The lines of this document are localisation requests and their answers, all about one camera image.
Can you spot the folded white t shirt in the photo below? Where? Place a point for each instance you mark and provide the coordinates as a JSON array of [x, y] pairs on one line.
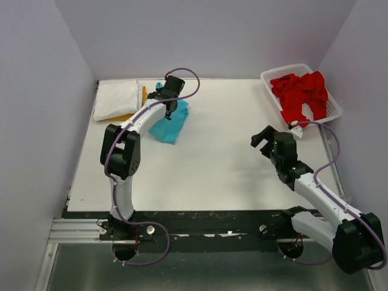
[[105, 91]]

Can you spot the teal t shirt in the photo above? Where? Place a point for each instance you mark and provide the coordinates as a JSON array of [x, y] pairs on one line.
[[167, 130]]

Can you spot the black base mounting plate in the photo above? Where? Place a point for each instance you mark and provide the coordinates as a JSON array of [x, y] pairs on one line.
[[200, 231]]

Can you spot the aluminium frame rail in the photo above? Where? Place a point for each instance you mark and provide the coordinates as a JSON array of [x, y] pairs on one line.
[[76, 259]]

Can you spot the red t shirt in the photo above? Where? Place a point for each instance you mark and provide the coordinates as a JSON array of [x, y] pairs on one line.
[[295, 91]]

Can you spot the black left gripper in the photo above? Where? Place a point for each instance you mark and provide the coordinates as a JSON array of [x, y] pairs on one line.
[[159, 91]]

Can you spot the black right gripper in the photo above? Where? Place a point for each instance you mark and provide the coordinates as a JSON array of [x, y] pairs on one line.
[[267, 133]]

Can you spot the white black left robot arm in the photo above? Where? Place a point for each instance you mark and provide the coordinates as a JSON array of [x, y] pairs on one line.
[[121, 146]]

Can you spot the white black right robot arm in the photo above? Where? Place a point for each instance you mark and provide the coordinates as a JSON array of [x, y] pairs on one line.
[[355, 239]]

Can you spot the folded yellow t shirt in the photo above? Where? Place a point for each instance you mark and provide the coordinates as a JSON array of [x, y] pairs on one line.
[[136, 112]]

